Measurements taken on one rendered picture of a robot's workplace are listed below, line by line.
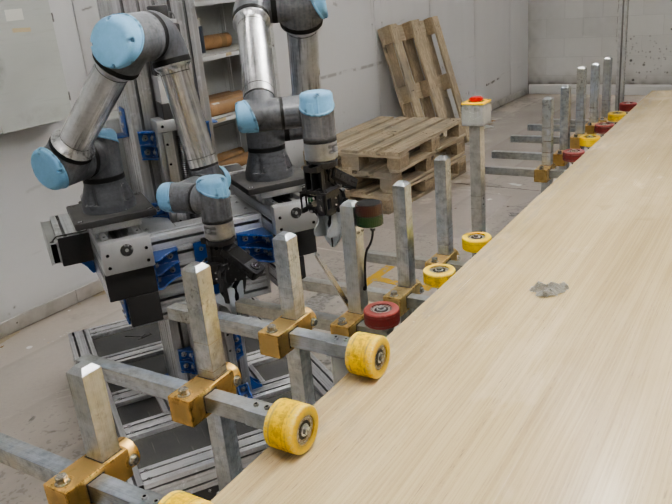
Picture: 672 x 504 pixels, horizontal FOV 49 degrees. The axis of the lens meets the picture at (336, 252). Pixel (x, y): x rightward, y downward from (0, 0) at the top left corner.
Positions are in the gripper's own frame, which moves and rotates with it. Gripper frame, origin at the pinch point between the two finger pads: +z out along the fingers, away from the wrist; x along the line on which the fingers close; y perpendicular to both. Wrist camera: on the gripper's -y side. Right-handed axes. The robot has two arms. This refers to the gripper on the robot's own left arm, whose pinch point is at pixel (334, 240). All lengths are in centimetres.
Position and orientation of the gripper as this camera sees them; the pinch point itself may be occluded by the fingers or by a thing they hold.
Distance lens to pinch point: 172.9
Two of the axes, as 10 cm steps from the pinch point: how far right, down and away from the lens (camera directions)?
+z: 0.9, 9.3, 3.5
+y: -5.2, 3.4, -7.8
